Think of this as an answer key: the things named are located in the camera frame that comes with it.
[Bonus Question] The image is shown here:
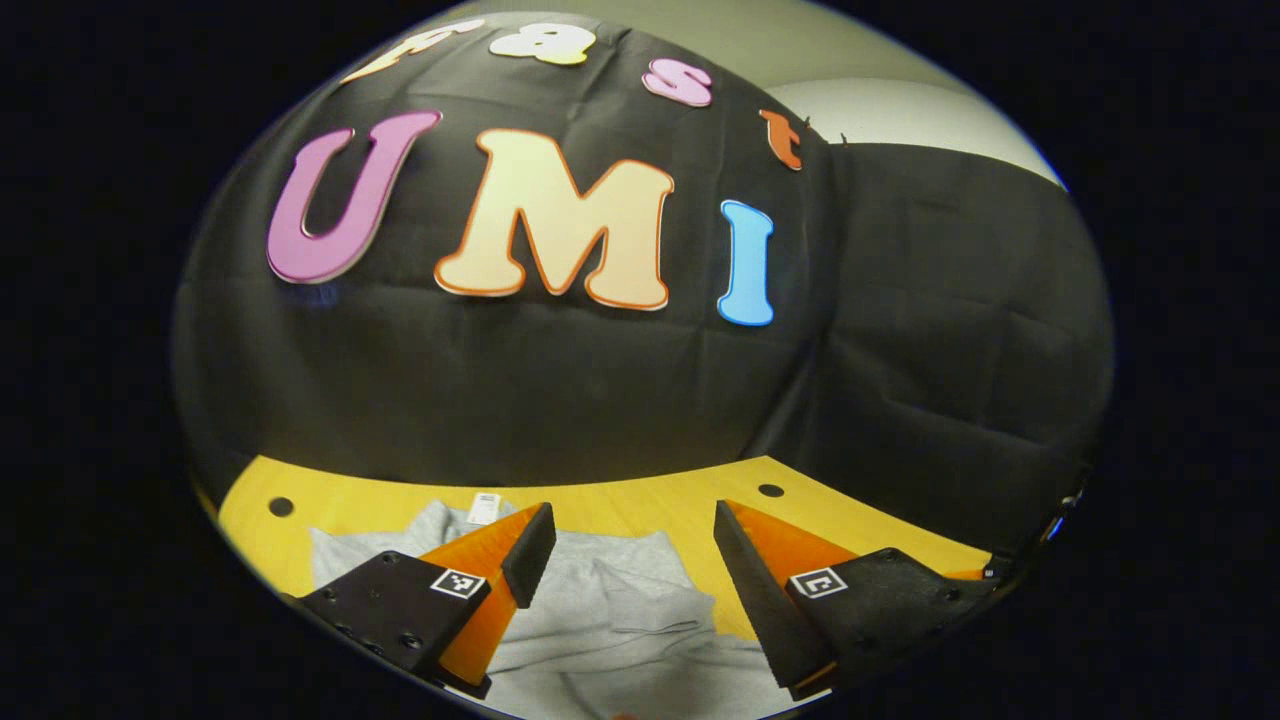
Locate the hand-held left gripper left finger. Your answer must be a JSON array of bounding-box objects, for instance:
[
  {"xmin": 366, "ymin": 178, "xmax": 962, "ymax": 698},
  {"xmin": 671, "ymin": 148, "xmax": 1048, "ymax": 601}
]
[{"xmin": 298, "ymin": 502, "xmax": 557, "ymax": 701}]

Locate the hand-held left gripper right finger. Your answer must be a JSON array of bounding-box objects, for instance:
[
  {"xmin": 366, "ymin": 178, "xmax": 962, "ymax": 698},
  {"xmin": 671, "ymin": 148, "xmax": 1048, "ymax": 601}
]
[{"xmin": 713, "ymin": 500, "xmax": 1001, "ymax": 701}]

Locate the grey sweatshirt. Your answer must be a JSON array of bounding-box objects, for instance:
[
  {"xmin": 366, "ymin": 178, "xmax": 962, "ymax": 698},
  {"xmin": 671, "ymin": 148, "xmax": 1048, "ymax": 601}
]
[{"xmin": 308, "ymin": 490, "xmax": 801, "ymax": 720}]

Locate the black backdrop cloth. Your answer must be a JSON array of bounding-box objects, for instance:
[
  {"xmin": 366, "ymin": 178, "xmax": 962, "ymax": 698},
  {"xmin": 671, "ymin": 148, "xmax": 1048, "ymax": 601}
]
[{"xmin": 172, "ymin": 12, "xmax": 1116, "ymax": 561}]

